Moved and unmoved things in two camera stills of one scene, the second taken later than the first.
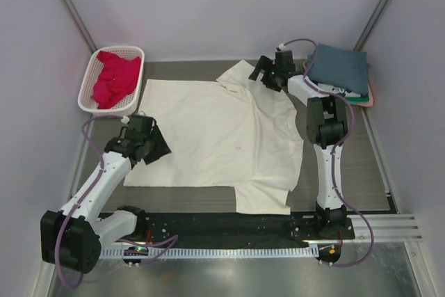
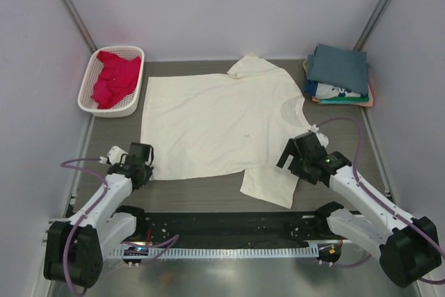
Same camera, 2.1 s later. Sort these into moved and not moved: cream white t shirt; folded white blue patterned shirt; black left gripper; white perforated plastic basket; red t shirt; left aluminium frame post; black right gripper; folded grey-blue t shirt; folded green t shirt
Moved: black right gripper; black left gripper; cream white t shirt
Not moved: folded green t shirt; white perforated plastic basket; folded white blue patterned shirt; red t shirt; folded grey-blue t shirt; left aluminium frame post
